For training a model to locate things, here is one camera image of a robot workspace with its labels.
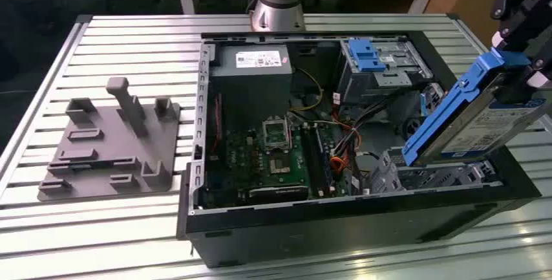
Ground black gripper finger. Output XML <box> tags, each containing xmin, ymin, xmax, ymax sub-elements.
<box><xmin>489</xmin><ymin>0</ymin><xmax>552</xmax><ymax>56</ymax></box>
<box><xmin>500</xmin><ymin>34</ymin><xmax>552</xmax><ymax>105</ymax></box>

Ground red wire along case edge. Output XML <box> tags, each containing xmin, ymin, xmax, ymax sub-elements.
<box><xmin>212</xmin><ymin>94</ymin><xmax>224</xmax><ymax>147</ymax></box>

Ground yellow wire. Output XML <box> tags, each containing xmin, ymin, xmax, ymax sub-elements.
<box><xmin>289</xmin><ymin>67</ymin><xmax>325</xmax><ymax>113</ymax></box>

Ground perforated metal bracket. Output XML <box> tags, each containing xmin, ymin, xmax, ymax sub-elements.
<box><xmin>420</xmin><ymin>82</ymin><xmax>445</xmax><ymax>119</ymax></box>

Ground black sleeved wire bundle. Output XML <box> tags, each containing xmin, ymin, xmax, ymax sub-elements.
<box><xmin>343</xmin><ymin>88</ymin><xmax>427</xmax><ymax>129</ymax></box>

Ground metal disk bay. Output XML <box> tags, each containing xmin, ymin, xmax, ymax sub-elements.
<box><xmin>368</xmin><ymin>149</ymin><xmax>504</xmax><ymax>194</ymax></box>

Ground black RAM slot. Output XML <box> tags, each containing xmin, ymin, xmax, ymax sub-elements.
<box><xmin>313</xmin><ymin>124</ymin><xmax>337</xmax><ymax>194</ymax></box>
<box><xmin>300</xmin><ymin>124</ymin><xmax>324</xmax><ymax>199</ymax></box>

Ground green motherboard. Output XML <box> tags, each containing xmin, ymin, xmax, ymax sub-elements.
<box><xmin>204</xmin><ymin>111</ymin><xmax>360</xmax><ymax>204</ymax></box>

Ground metal drive cage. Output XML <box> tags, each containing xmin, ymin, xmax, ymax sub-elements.
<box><xmin>337</xmin><ymin>38</ymin><xmax>435</xmax><ymax>100</ymax></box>

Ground hard disk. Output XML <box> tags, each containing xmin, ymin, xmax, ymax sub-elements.
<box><xmin>401</xmin><ymin>50</ymin><xmax>549</xmax><ymax>167</ymax></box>

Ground CPU socket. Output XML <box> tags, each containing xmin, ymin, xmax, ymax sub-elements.
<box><xmin>261</xmin><ymin>116</ymin><xmax>295</xmax><ymax>151</ymax></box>

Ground black power supply unit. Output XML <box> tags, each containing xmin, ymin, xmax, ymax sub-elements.
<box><xmin>209</xmin><ymin>44</ymin><xmax>295</xmax><ymax>121</ymax></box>

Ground blue plastic drive carrier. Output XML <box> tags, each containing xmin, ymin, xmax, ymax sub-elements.
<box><xmin>348</xmin><ymin>39</ymin><xmax>387</xmax><ymax>74</ymax></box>

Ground grey plastic parts rack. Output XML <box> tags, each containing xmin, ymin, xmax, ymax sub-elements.
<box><xmin>37</xmin><ymin>77</ymin><xmax>181</xmax><ymax>202</ymax></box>

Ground orange wire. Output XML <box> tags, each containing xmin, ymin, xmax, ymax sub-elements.
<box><xmin>328</xmin><ymin>127</ymin><xmax>363</xmax><ymax>177</ymax></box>

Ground black graphics card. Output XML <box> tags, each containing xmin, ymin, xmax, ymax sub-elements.
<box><xmin>241</xmin><ymin>184</ymin><xmax>311</xmax><ymax>202</ymax></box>

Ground square gold chip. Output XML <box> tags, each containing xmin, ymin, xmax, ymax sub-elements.
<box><xmin>268</xmin><ymin>156</ymin><xmax>292</xmax><ymax>175</ymax></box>

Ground black PC case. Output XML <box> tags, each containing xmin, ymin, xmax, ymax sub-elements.
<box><xmin>175</xmin><ymin>30</ymin><xmax>544</xmax><ymax>268</ymax></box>

